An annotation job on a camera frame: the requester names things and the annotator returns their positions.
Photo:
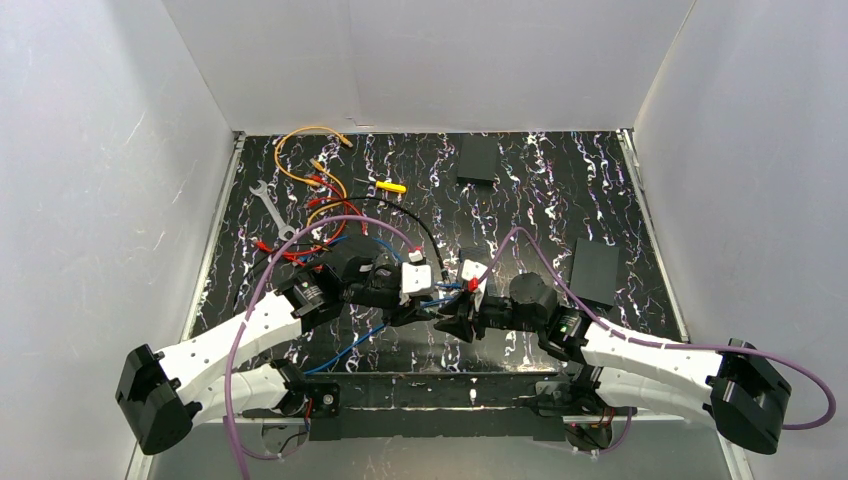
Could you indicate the aluminium front rail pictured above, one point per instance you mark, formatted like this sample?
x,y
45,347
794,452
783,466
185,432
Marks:
x,y
335,406

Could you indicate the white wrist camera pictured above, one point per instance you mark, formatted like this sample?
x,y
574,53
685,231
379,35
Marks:
x,y
416,275
470,276

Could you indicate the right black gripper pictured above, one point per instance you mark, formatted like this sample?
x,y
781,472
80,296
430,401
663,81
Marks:
x,y
472,315

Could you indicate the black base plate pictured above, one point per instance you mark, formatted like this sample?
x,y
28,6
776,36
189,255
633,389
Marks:
x,y
539,405

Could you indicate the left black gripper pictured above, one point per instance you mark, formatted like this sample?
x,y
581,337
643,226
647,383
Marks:
x,y
403,307

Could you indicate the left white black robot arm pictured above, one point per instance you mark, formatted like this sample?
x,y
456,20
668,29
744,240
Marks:
x,y
232,344

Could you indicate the silver open-end wrench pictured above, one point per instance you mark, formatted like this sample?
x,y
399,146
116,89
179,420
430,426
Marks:
x,y
284,230

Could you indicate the yellow handle screwdriver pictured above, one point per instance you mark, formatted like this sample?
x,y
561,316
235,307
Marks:
x,y
385,186

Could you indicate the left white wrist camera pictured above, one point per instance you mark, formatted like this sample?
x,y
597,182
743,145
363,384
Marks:
x,y
416,275

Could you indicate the black box at back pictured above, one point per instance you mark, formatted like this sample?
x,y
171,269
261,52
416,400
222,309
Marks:
x,y
478,158

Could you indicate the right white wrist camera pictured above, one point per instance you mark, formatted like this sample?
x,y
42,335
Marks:
x,y
470,276

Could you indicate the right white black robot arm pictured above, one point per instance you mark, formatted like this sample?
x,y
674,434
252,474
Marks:
x,y
734,390

